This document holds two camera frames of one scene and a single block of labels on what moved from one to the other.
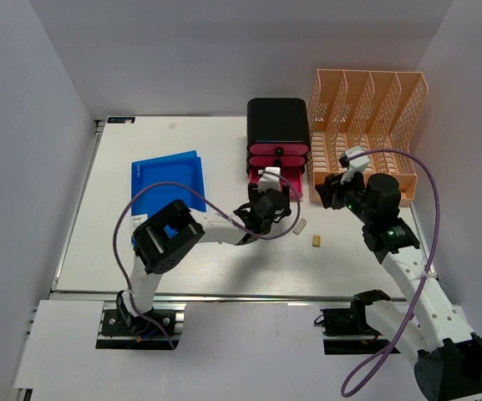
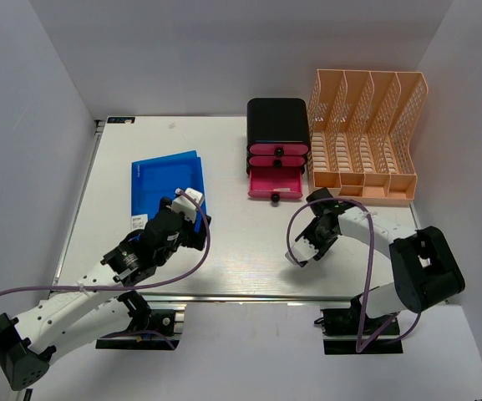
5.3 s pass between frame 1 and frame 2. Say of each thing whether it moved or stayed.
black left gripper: moved
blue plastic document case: stayed
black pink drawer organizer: stayed
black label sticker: stayed
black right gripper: moved
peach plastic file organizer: stayed
